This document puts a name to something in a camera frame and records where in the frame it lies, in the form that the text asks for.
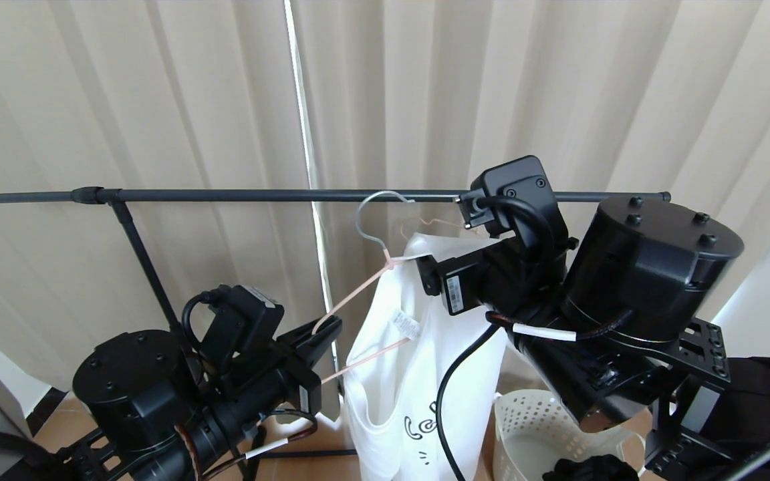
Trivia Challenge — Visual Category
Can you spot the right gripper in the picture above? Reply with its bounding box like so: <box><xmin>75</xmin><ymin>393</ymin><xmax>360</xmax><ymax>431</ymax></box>
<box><xmin>414</xmin><ymin>236</ymin><xmax>570</xmax><ymax>319</ymax></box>

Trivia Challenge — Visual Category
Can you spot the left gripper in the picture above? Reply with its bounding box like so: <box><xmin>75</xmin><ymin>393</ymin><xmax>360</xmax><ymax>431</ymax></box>
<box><xmin>206</xmin><ymin>337</ymin><xmax>324</xmax><ymax>456</ymax></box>

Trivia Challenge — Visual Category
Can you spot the white printed sleeveless top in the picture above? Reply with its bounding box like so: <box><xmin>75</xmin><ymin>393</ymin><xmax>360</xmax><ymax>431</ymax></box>
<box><xmin>343</xmin><ymin>231</ymin><xmax>513</xmax><ymax>481</ymax></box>

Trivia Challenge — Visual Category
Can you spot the white laundry basket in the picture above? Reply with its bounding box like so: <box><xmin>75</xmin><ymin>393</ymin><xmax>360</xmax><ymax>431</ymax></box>
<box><xmin>491</xmin><ymin>389</ymin><xmax>647</xmax><ymax>481</ymax></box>

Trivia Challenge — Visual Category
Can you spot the black clothes rack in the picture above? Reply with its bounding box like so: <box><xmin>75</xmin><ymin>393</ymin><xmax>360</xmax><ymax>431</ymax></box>
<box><xmin>0</xmin><ymin>186</ymin><xmax>672</xmax><ymax>481</ymax></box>

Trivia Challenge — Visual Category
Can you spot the black garment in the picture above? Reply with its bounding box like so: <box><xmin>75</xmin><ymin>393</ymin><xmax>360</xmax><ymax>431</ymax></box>
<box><xmin>542</xmin><ymin>454</ymin><xmax>639</xmax><ymax>481</ymax></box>

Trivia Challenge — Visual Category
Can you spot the beige curtain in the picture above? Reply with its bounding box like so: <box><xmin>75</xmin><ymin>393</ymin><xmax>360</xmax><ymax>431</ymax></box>
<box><xmin>0</xmin><ymin>0</ymin><xmax>770</xmax><ymax>423</ymax></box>

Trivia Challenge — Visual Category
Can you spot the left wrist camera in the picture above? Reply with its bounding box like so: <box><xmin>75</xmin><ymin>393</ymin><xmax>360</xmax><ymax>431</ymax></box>
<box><xmin>180</xmin><ymin>285</ymin><xmax>286</xmax><ymax>376</ymax></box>

